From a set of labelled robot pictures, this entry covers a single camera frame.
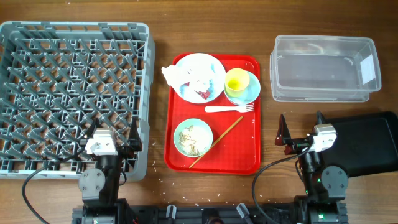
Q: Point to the small light blue bowl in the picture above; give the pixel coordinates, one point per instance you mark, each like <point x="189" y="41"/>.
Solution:
<point x="250" y="94"/>

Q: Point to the grey dishwasher rack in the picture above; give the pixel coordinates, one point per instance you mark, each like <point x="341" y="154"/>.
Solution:
<point x="59" y="77"/>

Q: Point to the white napkin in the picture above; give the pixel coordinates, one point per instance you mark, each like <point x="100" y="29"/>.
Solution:
<point x="177" y="76"/>

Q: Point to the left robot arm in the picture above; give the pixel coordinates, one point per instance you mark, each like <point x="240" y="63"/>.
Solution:
<point x="99" y="186"/>

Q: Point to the red sauce packet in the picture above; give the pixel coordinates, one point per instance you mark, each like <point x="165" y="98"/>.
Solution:
<point x="201" y="88"/>

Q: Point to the yellow plastic cup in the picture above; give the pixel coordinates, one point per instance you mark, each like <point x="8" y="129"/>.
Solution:
<point x="236" y="81"/>

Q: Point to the red plastic tray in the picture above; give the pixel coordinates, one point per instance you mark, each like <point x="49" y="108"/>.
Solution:
<point x="237" y="153"/>

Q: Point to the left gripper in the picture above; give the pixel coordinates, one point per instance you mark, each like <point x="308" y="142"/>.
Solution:
<point x="134" y="139"/>

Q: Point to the clear plastic bin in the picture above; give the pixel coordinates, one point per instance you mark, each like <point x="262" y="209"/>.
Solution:
<point x="321" y="68"/>

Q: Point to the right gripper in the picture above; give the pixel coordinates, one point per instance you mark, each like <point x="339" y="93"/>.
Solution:
<point x="283" y="138"/>

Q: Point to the white plastic fork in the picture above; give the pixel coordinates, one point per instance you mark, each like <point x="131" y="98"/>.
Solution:
<point x="241" y="108"/>

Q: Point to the black waste tray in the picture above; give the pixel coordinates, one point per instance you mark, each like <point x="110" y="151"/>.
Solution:
<point x="365" y="144"/>

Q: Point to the large light blue plate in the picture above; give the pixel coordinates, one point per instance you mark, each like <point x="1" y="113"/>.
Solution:
<point x="217" y="82"/>

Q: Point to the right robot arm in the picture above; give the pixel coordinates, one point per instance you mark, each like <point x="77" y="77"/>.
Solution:
<point x="325" y="185"/>

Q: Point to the green bowl with rice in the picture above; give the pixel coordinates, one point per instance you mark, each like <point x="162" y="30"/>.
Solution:
<point x="193" y="137"/>

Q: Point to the wooden chopstick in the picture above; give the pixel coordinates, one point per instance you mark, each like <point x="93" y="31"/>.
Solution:
<point x="218" y="140"/>

